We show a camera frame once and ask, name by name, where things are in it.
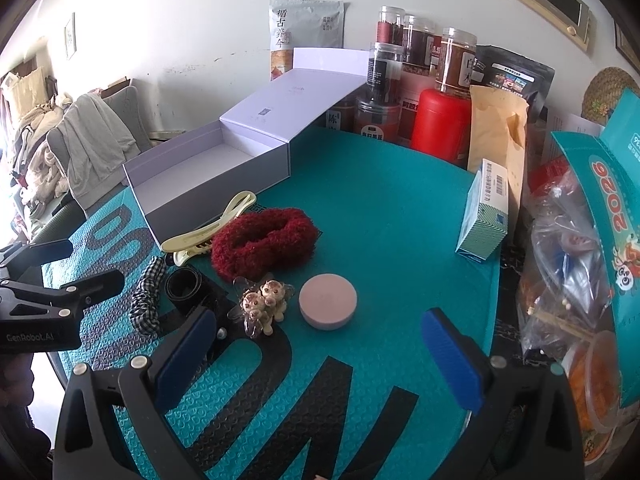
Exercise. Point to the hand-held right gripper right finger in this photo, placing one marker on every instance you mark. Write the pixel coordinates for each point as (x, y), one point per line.
(450, 360)

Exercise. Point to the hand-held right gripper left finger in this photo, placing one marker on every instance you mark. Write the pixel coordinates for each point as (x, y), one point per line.
(185, 355)

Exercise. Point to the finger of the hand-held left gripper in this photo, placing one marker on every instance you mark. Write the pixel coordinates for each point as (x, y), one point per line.
(45, 251)
(95, 285)

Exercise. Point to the black white checkered scrunchie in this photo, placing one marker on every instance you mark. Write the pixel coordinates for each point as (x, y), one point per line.
(142, 305)

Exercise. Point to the black hair band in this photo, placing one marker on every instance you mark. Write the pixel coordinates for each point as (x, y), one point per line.
(172, 290)

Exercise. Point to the clear bear hair clip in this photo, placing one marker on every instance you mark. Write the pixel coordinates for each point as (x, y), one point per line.
(260, 302)

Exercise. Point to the red fuzzy scrunchie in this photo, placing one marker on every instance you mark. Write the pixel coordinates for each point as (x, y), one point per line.
(235, 255)

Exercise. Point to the cream hair claw clip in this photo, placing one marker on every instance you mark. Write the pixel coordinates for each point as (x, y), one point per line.
(200, 237)

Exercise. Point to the pink round case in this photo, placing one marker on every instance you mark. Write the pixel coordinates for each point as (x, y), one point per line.
(327, 302)

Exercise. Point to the white hinged gift box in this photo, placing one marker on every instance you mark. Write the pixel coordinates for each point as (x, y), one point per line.
(200, 160)

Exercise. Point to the green chair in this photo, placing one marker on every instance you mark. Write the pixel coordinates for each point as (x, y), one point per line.
(55, 222)

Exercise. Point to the grey hoodie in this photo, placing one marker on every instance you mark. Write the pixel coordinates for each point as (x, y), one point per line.
(90, 145)

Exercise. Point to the pile of beige clothes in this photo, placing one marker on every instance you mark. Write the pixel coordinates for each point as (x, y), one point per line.
(30, 125)

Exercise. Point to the orange snack tub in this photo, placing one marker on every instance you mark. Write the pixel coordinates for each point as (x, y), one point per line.
(595, 385)

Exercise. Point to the teal white medicine box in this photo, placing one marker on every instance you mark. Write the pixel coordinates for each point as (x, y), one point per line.
(482, 215)

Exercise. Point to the clear plastic bag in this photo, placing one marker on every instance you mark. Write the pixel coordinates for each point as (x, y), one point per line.
(560, 260)

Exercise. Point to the teal embossed table mat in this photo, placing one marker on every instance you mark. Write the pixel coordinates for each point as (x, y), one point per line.
(390, 220)

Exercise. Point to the grey chair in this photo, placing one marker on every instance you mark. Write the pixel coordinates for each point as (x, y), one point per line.
(132, 110)

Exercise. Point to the teal printed calendar box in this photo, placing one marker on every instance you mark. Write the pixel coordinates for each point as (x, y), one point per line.
(610, 200)

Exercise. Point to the red canister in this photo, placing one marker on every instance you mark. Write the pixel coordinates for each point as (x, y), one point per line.
(440, 125)

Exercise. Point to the kraft paper envelope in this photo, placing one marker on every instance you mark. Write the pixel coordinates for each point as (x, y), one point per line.
(492, 125)

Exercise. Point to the clear jar white label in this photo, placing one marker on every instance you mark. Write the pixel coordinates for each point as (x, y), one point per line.
(342, 117)

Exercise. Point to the white paper sheet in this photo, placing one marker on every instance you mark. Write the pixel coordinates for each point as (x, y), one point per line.
(575, 122)

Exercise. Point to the clear jar dark contents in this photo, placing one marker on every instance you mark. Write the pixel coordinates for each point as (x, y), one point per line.
(385, 72)

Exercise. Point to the black printed pouch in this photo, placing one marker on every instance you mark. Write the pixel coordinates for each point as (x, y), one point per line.
(515, 72)

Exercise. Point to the clear jar amber contents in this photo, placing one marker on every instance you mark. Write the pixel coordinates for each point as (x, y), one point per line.
(455, 62)

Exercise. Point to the woven round mat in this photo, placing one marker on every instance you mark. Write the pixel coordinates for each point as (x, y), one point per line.
(607, 92)

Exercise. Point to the clear jar red contents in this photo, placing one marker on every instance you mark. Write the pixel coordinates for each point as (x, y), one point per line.
(391, 27)
(417, 37)

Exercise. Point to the grey foil pouch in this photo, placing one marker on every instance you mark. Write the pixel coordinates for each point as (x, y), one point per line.
(305, 25)

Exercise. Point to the small wall frame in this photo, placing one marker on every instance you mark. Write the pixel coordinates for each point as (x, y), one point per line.
(70, 35)

